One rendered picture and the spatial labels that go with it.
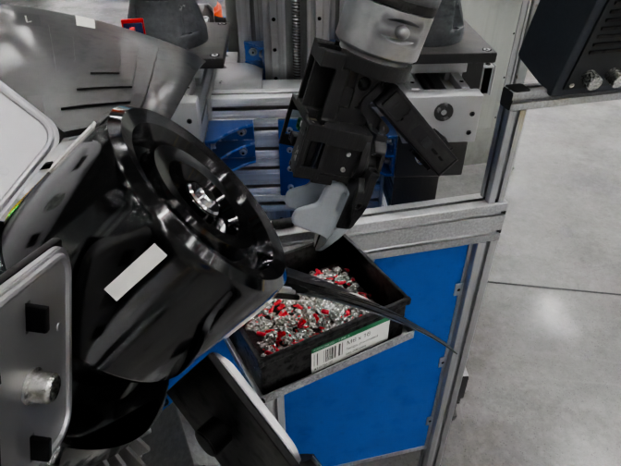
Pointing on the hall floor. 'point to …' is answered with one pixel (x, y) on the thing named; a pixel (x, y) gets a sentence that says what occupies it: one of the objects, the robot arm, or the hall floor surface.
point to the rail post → (466, 324)
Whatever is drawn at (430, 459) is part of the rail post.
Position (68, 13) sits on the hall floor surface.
